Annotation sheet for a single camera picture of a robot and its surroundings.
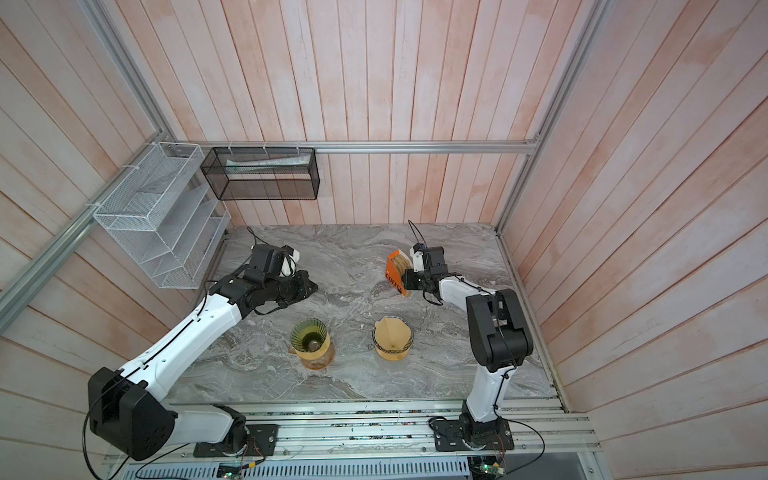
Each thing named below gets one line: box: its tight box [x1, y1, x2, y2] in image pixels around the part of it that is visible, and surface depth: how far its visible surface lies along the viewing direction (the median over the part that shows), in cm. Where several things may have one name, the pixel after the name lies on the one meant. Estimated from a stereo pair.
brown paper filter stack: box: [390, 250, 413, 276], surface depth 101 cm
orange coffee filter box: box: [385, 250, 413, 297], surface depth 100 cm
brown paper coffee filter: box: [375, 315, 411, 351], surface depth 80 cm
